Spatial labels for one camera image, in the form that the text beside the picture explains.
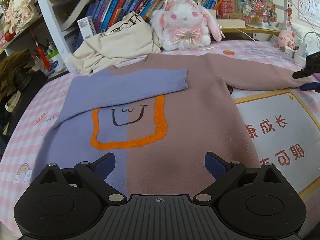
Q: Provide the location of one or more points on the small pink pig plush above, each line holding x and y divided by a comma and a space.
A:
286, 38

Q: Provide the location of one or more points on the olive brown garment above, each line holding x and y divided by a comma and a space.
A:
10, 66

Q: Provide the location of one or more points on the cream t-shirt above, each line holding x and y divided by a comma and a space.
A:
128, 39

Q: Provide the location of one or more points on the pink cartoon desk mat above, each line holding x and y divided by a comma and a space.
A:
283, 125

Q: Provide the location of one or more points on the white pink bunny plush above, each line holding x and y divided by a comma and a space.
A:
183, 24

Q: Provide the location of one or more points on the white barcode box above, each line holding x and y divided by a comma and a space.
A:
86, 27

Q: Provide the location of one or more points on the alphabet wall poster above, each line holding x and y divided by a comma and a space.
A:
308, 11

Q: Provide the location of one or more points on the white green pen jar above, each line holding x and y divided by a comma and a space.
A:
56, 61

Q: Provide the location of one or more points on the white wristwatch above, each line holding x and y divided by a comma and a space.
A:
13, 101

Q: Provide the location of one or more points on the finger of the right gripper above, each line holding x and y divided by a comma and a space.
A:
315, 86
305, 72

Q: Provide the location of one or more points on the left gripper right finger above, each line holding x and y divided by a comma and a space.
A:
226, 176

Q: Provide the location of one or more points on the mauve and lilac sweater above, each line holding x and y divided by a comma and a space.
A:
159, 117

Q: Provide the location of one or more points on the row of colourful books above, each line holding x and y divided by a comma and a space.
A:
140, 5

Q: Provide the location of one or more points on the red tassel ornament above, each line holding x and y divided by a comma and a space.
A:
43, 57

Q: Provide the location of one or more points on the colourful sequin ornament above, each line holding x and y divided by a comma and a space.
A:
261, 13

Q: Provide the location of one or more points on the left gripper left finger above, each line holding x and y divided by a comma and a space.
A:
94, 174

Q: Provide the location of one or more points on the white bookshelf frame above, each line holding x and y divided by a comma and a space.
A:
58, 36

